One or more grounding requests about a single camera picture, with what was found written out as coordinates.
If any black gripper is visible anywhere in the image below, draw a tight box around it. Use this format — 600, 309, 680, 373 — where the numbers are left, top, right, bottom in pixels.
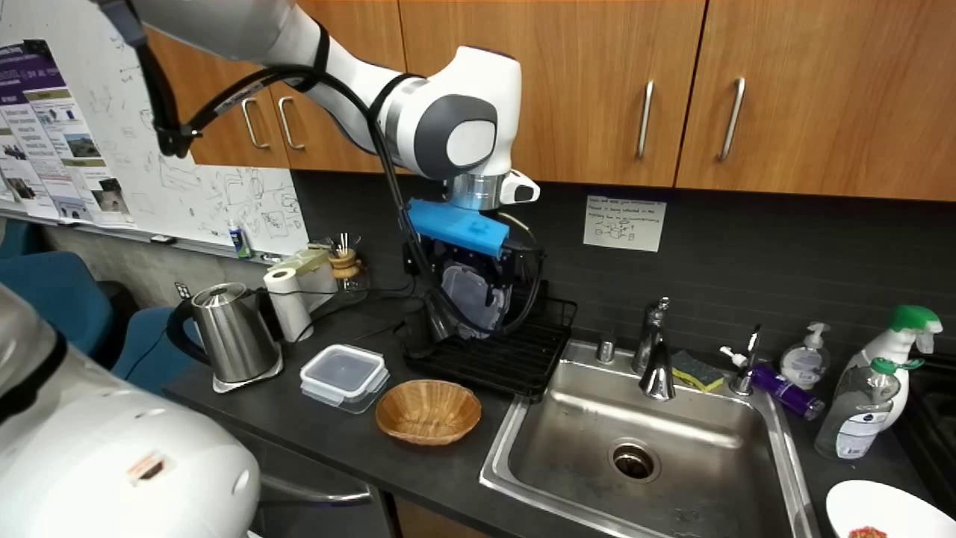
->
426, 244, 528, 346

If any woven wicker bowl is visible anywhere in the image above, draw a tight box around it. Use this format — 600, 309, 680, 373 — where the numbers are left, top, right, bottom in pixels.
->
372, 377, 485, 449

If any clear plastic lunch box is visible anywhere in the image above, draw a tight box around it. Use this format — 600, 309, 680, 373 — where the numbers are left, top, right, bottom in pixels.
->
295, 342, 392, 415

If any translucent plastic container lid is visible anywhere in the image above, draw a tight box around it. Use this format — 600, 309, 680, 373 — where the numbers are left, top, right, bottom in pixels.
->
438, 262, 513, 337

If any black dish rack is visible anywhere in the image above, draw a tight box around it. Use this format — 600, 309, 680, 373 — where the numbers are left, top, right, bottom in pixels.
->
401, 249, 579, 404

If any clear glass pitcher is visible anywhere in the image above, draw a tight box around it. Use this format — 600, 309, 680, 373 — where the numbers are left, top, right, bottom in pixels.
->
289, 244, 341, 313

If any white paper towel roll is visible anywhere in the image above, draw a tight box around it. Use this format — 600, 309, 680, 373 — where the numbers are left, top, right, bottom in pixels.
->
260, 262, 316, 346

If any chrome sink faucet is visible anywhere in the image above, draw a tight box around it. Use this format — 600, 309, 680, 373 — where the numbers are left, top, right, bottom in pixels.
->
631, 292, 677, 404

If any wooden lower cabinet door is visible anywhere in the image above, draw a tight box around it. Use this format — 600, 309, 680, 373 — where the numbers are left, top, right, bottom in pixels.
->
392, 494, 474, 538

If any stainless steel sink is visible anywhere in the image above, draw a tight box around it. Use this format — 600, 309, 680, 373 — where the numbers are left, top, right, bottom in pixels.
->
474, 342, 815, 538

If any green yellow sponge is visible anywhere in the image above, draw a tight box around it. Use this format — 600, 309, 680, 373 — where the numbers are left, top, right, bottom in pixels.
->
668, 349, 735, 398

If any stainless steel electric kettle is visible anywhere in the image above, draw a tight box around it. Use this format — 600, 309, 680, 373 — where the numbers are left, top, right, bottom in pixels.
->
165, 280, 289, 398

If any chrome sink side sprayer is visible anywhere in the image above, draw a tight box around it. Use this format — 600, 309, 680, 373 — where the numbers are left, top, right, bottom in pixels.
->
716, 327, 765, 400

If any purple bottle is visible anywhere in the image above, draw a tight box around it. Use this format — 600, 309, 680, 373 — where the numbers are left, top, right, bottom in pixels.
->
746, 361, 828, 425

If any blue office chair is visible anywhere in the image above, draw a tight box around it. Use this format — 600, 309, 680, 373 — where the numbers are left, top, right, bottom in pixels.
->
0, 219, 116, 359
114, 303, 210, 398

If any clear pump soap dispenser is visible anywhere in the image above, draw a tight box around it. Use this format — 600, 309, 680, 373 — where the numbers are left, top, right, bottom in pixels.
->
776, 321, 833, 394

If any clear dish soap bottle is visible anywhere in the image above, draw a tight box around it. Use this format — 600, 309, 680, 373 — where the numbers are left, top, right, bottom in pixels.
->
812, 356, 907, 464

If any spray bottle with green trigger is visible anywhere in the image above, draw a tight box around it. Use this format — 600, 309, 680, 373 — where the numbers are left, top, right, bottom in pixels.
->
844, 303, 948, 430

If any white ceramic dish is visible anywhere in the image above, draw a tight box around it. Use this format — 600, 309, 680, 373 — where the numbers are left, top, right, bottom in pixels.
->
821, 479, 956, 538

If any printed poster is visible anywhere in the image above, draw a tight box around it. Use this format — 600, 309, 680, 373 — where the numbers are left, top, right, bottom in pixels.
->
0, 40, 130, 223

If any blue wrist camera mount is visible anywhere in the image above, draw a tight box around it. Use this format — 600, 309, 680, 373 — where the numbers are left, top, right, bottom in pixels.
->
404, 198, 513, 262

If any white paper wall sign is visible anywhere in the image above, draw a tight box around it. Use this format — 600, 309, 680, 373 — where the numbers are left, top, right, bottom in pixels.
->
579, 192, 668, 255

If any silver dishwasher handle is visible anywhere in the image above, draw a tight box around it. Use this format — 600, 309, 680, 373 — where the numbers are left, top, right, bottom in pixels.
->
260, 472, 375, 507

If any silver cabinet door handle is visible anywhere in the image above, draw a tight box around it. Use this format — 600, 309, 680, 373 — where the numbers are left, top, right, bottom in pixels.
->
716, 75, 749, 168
634, 77, 659, 165
275, 93, 308, 156
240, 96, 275, 156

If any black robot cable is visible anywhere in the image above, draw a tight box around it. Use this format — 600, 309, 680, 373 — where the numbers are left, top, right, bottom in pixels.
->
116, 0, 549, 346

